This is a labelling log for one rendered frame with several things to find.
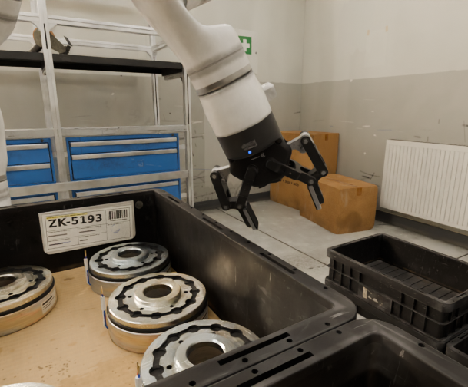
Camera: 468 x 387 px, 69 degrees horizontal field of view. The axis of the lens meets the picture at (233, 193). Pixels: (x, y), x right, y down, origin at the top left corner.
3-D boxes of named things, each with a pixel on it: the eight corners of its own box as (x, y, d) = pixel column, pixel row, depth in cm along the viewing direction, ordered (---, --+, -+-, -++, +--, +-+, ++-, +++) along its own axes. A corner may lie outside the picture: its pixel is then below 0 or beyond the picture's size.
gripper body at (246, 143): (204, 140, 40) (238, 205, 43) (272, 111, 37) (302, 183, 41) (215, 122, 46) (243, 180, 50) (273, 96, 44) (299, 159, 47)
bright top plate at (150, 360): (121, 354, 28) (121, 347, 28) (222, 312, 34) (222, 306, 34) (177, 450, 20) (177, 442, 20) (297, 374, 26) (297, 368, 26)
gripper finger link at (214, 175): (219, 163, 46) (237, 198, 49) (207, 167, 47) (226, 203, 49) (216, 171, 44) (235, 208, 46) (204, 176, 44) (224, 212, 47)
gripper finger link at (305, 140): (299, 139, 41) (315, 180, 43) (313, 133, 40) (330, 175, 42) (297, 131, 43) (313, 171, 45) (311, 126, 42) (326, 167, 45)
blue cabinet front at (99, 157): (75, 225, 218) (65, 137, 204) (180, 209, 254) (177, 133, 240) (76, 226, 216) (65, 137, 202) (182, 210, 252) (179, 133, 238)
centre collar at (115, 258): (106, 255, 46) (105, 250, 46) (141, 246, 49) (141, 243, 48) (116, 269, 42) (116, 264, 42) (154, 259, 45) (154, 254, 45)
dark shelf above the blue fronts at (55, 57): (-20, 67, 211) (-22, 57, 210) (165, 77, 271) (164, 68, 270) (-29, 59, 174) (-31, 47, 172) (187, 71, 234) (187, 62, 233)
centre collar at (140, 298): (131, 289, 37) (130, 284, 37) (174, 279, 39) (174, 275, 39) (137, 313, 33) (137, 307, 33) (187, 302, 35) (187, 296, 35)
